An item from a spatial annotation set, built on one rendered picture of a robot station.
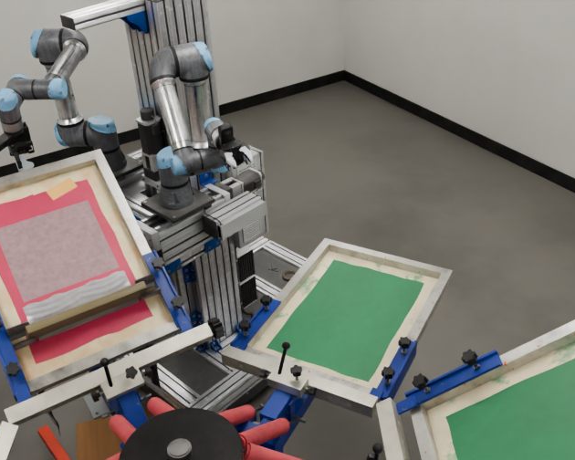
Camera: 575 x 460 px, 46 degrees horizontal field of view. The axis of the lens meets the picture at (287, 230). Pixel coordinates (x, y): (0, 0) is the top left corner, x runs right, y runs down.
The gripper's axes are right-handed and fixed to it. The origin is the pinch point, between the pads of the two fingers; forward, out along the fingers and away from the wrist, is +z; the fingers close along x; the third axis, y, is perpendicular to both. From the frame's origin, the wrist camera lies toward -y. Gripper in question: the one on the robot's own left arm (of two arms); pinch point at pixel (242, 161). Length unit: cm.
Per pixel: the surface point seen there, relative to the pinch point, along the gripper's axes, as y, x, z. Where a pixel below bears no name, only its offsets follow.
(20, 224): 14, 76, -36
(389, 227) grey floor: 187, -128, -162
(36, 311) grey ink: 31, 80, -6
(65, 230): 21, 63, -32
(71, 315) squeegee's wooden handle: 30, 69, 5
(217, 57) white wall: 125, -92, -409
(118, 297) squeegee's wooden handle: 32, 53, 2
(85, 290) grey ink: 33, 63, -10
